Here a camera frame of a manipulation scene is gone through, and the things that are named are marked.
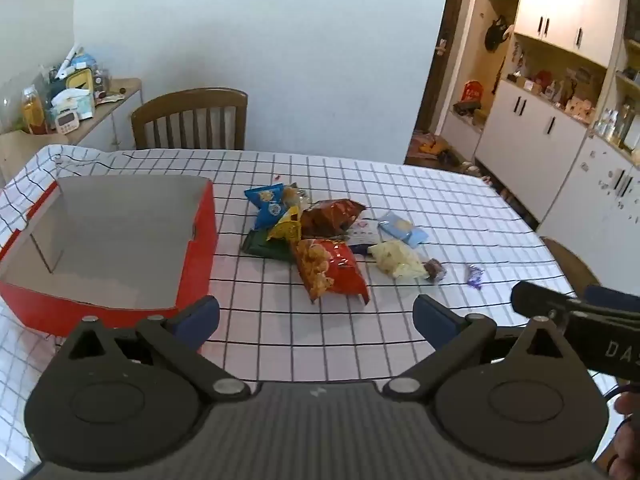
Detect brown candy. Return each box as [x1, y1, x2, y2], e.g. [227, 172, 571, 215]
[424, 258, 447, 285]

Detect light blue packet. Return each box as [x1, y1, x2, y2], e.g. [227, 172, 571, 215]
[376, 210, 430, 249]

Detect tissue pack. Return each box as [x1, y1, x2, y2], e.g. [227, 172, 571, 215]
[50, 89, 96, 121]

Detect white printed packet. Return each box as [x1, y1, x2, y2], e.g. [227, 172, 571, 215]
[345, 217, 383, 256]

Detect white tube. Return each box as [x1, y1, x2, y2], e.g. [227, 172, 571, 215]
[56, 45, 81, 81]

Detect red decoration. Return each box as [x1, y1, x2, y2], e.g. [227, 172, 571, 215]
[461, 80, 485, 106]

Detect red cardboard box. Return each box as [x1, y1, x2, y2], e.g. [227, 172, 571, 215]
[0, 175, 219, 356]

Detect pale yellow snack packet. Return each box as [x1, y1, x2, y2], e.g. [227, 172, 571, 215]
[367, 240, 430, 281]

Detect clear organizer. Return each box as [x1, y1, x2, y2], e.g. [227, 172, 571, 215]
[92, 67, 112, 98]

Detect yellow storage box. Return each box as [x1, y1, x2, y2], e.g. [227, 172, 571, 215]
[66, 70, 94, 94]

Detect black hanging bag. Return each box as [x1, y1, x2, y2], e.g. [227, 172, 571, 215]
[484, 15, 514, 53]

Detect person's right hand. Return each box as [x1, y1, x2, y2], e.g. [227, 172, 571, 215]
[612, 392, 640, 476]

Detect checked tablecloth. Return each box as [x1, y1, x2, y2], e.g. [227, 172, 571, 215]
[0, 144, 621, 480]

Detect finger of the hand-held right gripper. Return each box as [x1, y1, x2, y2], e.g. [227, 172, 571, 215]
[584, 284, 640, 312]
[511, 281, 584, 318]

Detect white kitchen timer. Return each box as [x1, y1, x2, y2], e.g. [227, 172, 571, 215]
[54, 110, 81, 134]

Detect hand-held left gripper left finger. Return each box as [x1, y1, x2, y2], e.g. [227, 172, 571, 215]
[47, 295, 251, 403]

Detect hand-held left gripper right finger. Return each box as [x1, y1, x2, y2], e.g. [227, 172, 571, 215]
[382, 294, 596, 403]

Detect blue cookie packet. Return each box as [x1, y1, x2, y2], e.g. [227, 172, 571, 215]
[244, 185, 287, 208]
[254, 201, 291, 232]

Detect brown wooden chair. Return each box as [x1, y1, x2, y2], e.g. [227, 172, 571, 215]
[539, 236, 602, 301]
[131, 87, 249, 151]

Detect green snack packet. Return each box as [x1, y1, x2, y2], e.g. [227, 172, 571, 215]
[241, 229, 296, 262]

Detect white cabinet unit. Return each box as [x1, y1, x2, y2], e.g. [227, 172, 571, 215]
[475, 0, 640, 281]

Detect orange drink bottle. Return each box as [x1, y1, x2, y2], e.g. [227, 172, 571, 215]
[21, 85, 49, 135]

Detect dark red chips bag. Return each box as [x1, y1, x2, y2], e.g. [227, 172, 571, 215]
[299, 199, 368, 239]

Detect wooden sideboard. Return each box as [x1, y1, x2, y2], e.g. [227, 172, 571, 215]
[0, 77, 144, 186]

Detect clear mixed snack packet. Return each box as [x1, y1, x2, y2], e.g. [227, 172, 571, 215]
[281, 185, 313, 211]

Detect red puffed snack bag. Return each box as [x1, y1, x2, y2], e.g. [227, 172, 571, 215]
[292, 237, 370, 306]

